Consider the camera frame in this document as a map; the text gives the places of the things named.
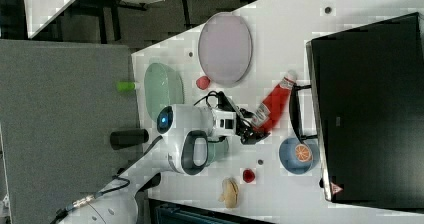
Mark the red toy strawberry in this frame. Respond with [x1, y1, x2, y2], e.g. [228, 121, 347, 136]
[196, 76, 211, 90]

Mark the green toy fruit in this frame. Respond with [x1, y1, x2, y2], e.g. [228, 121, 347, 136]
[116, 82, 136, 92]

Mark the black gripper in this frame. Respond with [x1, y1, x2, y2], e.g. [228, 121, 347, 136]
[236, 108, 269, 145]

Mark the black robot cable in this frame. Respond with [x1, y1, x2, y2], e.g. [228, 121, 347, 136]
[49, 175, 132, 224]

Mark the peeled toy banana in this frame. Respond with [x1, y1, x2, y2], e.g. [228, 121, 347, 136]
[218, 178, 239, 208]

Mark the lilac round plate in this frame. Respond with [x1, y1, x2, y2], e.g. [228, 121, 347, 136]
[198, 12, 252, 85]

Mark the orange slice toy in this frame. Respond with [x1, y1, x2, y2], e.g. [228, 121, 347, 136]
[295, 144, 313, 163]

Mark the green plastic cup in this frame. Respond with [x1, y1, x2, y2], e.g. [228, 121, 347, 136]
[206, 139, 229, 166]

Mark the green plastic colander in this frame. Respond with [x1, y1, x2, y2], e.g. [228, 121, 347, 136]
[144, 63, 184, 121]

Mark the black toaster oven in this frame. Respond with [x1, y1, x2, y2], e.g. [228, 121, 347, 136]
[305, 12, 424, 213]

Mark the blue bowl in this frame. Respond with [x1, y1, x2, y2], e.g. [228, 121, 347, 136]
[279, 137, 319, 175]

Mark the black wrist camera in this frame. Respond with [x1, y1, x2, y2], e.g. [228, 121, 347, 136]
[217, 91, 241, 115]

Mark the red ketchup bottle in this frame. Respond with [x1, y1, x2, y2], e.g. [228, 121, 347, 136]
[252, 70, 297, 133]

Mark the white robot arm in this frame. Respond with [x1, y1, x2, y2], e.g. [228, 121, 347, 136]
[50, 104, 268, 224]

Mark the small red toy fruit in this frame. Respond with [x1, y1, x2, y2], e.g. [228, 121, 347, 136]
[242, 169, 256, 183]

